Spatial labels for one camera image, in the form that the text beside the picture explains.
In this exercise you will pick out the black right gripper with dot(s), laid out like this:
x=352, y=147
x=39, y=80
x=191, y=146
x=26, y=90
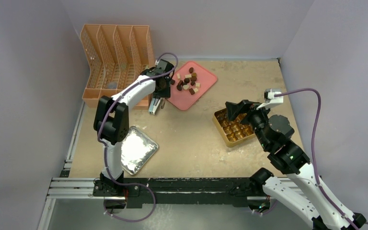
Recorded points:
x=246, y=111

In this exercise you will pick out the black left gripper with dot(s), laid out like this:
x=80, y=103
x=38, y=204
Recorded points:
x=166, y=94

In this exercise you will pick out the pink tongs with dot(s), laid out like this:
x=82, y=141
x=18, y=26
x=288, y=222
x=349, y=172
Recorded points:
x=162, y=103

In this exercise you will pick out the gold chocolate box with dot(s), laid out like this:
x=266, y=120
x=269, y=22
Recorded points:
x=233, y=132

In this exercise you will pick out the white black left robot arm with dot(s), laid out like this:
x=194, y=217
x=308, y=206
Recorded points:
x=112, y=116

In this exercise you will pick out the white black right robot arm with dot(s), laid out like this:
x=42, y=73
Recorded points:
x=319, y=211

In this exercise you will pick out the grey blue stapler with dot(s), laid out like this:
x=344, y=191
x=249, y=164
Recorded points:
x=154, y=106

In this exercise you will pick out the pink plastic tray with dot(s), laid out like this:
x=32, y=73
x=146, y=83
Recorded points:
x=201, y=81

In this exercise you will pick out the orange plastic file organizer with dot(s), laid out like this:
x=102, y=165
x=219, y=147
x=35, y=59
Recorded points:
x=116, y=55

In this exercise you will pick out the silver foil tray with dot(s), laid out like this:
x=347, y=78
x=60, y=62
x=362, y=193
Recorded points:
x=136, y=149

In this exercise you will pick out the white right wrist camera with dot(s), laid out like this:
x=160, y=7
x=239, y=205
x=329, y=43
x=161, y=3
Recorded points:
x=271, y=99

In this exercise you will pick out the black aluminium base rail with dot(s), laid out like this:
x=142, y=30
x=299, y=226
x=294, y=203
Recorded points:
x=237, y=192

